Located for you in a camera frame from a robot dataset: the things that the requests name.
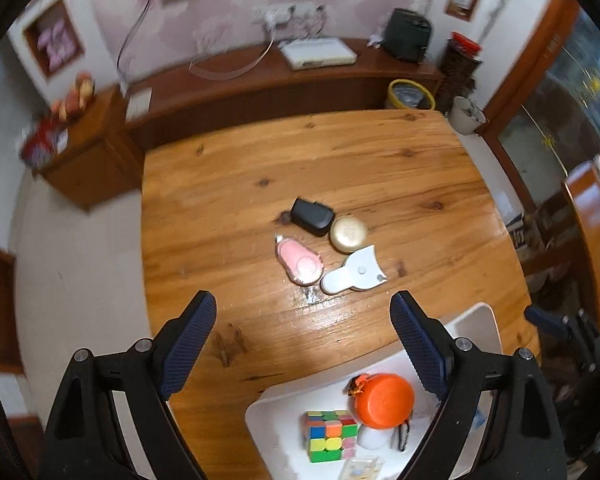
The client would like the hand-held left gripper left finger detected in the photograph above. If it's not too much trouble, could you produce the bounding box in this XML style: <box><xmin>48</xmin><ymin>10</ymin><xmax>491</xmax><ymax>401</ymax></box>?
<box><xmin>39</xmin><ymin>290</ymin><xmax>217</xmax><ymax>480</ymax></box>

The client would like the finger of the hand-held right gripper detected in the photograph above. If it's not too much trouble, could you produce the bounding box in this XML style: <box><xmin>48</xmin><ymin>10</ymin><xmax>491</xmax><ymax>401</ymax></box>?
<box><xmin>525</xmin><ymin>306</ymin><xmax>598</xmax><ymax>373</ymax></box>

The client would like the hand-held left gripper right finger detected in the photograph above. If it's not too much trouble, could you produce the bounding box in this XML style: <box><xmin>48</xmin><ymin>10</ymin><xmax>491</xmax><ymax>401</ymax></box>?
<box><xmin>390</xmin><ymin>291</ymin><xmax>566</xmax><ymax>480</ymax></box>

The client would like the orange round container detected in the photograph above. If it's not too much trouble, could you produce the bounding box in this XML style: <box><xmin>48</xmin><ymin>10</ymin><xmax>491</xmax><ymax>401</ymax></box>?
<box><xmin>349</xmin><ymin>373</ymin><xmax>416</xmax><ymax>430</ymax></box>

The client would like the white plastic scraper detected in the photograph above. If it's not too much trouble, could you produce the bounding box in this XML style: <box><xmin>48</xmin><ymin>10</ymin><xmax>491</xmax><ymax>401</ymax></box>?
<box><xmin>320</xmin><ymin>244</ymin><xmax>388</xmax><ymax>295</ymax></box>

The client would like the white round case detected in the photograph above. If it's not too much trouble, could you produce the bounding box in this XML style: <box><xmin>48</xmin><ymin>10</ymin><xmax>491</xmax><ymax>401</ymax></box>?
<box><xmin>358</xmin><ymin>425</ymin><xmax>400</xmax><ymax>452</ymax></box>

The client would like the white plastic tray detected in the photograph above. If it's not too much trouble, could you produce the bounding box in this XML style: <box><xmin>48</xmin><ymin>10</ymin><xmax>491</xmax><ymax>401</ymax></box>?
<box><xmin>245</xmin><ymin>302</ymin><xmax>503</xmax><ymax>480</ymax></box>

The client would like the gold round compact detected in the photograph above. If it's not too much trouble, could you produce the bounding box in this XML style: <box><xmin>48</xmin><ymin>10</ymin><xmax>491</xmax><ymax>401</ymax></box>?
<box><xmin>329</xmin><ymin>215</ymin><xmax>369</xmax><ymax>254</ymax></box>

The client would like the colourful puzzle cube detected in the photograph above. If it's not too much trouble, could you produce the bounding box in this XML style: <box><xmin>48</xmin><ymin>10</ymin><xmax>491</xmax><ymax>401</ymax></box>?
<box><xmin>306</xmin><ymin>410</ymin><xmax>359</xmax><ymax>464</ymax></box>

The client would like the small clear plastic box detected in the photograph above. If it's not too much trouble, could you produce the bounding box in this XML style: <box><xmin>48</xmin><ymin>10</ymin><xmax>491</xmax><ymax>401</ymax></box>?
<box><xmin>340</xmin><ymin>455</ymin><xmax>386</xmax><ymax>480</ymax></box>

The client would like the pink oval brush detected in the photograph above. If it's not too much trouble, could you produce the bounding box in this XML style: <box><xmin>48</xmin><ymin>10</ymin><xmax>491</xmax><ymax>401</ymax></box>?
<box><xmin>274</xmin><ymin>234</ymin><xmax>326</xmax><ymax>287</ymax></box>

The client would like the printed cardboard box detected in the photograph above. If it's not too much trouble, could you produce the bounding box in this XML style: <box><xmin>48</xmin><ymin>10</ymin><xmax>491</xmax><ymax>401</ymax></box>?
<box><xmin>507</xmin><ymin>212</ymin><xmax>546</xmax><ymax>251</ymax></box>

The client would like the small wooden table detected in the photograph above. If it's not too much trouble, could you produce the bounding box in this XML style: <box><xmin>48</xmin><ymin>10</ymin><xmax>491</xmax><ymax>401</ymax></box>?
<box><xmin>562</xmin><ymin>160</ymin><xmax>600</xmax><ymax>341</ymax></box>

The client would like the wooden side cabinet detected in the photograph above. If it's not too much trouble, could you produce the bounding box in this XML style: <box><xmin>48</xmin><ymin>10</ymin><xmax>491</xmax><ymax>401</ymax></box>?
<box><xmin>32</xmin><ymin>85</ymin><xmax>143</xmax><ymax>211</ymax></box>

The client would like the glass sliding door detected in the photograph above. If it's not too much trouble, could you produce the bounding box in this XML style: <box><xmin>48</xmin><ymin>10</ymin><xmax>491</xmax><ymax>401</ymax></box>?
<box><xmin>495</xmin><ymin>10</ymin><xmax>600</xmax><ymax>211</ymax></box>

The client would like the white bucket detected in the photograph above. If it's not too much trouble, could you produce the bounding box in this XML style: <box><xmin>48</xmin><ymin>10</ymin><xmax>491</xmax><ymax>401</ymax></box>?
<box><xmin>448</xmin><ymin>96</ymin><xmax>488</xmax><ymax>136</ymax></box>

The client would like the white flat box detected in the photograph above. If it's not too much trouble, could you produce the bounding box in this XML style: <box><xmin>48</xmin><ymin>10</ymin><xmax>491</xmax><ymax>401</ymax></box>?
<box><xmin>125</xmin><ymin>87</ymin><xmax>153</xmax><ymax>122</ymax></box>

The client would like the red snack bag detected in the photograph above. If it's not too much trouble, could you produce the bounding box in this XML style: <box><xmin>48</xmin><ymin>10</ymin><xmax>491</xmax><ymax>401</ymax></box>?
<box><xmin>20</xmin><ymin>117</ymin><xmax>71</xmax><ymax>168</ymax></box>

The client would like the yellow waste bin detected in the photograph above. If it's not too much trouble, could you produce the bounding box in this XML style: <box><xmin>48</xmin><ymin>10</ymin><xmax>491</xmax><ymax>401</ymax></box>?
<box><xmin>385</xmin><ymin>79</ymin><xmax>437</xmax><ymax>111</ymax></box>

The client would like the long wooden television cabinet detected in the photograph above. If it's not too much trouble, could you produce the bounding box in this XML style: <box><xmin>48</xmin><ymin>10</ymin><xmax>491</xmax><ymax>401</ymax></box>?
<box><xmin>125</xmin><ymin>42</ymin><xmax>446</xmax><ymax>151</ymax></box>

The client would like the dark jar with red lid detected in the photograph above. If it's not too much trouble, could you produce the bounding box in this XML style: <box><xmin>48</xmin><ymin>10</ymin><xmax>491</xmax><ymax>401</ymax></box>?
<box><xmin>436</xmin><ymin>32</ymin><xmax>483</xmax><ymax>114</ymax></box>

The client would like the bowl of peaches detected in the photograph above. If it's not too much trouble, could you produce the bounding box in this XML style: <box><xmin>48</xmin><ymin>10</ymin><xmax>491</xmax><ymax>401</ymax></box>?
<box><xmin>52</xmin><ymin>72</ymin><xmax>98</xmax><ymax>121</ymax></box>

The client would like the white set-top box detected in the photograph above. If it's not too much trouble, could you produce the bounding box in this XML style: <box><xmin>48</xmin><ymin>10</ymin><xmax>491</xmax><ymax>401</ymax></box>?
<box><xmin>279</xmin><ymin>37</ymin><xmax>358</xmax><ymax>71</ymax></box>

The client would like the dark green air fryer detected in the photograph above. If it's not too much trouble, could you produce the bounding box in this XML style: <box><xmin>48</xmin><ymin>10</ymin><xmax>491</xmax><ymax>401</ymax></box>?
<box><xmin>383</xmin><ymin>8</ymin><xmax>433</xmax><ymax>64</ymax></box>

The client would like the sheathed sword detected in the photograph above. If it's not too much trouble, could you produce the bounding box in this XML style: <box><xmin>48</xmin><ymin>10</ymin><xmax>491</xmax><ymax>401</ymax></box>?
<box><xmin>485</xmin><ymin>0</ymin><xmax>521</xmax><ymax>41</ymax></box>

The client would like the pink dumbbell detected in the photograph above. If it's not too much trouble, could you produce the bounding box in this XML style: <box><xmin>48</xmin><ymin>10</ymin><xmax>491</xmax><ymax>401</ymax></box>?
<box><xmin>36</xmin><ymin>25</ymin><xmax>61</xmax><ymax>68</ymax></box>
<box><xmin>55</xmin><ymin>20</ymin><xmax>79</xmax><ymax>63</ymax></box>

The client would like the white power strip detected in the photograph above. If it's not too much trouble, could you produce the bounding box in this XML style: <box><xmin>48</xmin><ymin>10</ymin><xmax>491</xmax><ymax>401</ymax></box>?
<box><xmin>252</xmin><ymin>2</ymin><xmax>327</xmax><ymax>23</ymax></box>

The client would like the white cable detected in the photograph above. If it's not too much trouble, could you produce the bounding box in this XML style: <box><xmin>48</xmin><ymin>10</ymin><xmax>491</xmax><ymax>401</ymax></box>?
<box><xmin>189</xmin><ymin>22</ymin><xmax>281</xmax><ymax>81</ymax></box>

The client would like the black television cable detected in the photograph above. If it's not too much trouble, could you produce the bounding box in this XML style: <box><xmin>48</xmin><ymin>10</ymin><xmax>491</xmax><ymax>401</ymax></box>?
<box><xmin>115</xmin><ymin>0</ymin><xmax>162</xmax><ymax>86</ymax></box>

